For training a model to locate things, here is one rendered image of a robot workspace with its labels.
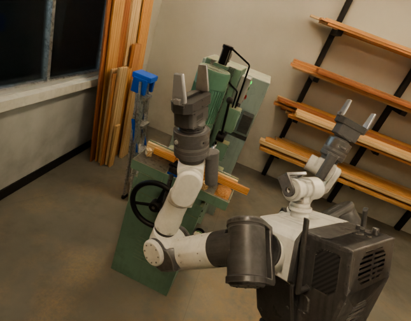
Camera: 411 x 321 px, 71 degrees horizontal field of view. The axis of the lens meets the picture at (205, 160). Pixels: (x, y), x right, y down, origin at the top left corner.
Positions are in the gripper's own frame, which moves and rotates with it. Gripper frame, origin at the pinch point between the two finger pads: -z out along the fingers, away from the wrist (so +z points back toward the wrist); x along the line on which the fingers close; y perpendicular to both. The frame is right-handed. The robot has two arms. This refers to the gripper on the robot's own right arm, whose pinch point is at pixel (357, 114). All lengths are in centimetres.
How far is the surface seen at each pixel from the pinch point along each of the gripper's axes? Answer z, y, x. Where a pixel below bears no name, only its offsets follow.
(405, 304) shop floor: 102, 123, -211
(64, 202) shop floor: 151, 130, 111
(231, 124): 27, 72, 27
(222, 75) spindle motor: 6, 46, 47
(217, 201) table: 66, 46, 17
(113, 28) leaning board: 4, 173, 143
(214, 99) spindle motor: 19, 49, 45
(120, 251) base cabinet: 136, 74, 52
